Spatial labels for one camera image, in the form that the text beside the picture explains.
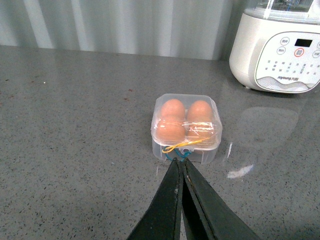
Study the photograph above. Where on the brown egg box front left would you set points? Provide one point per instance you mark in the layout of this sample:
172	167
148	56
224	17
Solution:
170	131

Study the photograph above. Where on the blue rubber band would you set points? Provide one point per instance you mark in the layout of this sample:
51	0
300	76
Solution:
176	153

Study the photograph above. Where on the white soy milk maker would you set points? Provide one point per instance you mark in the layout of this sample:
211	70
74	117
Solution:
277	46

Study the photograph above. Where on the brown egg box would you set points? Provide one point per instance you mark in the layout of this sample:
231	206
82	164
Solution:
199	109
173	107
170	131

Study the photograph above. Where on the brown egg box back left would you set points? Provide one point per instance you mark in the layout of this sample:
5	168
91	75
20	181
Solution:
173	107

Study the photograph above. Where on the clear plastic egg box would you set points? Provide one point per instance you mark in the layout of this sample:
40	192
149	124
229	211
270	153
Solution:
203	157

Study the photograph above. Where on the brown egg box back right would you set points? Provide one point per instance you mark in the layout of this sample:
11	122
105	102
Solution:
199	109

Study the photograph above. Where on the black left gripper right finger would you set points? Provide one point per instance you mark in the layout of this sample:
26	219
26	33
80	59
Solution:
206	216

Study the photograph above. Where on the yellow rubber band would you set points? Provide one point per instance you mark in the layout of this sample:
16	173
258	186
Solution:
182	145

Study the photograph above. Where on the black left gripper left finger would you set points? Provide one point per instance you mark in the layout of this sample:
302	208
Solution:
162	220

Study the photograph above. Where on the brown egg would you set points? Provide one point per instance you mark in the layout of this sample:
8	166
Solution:
202	135

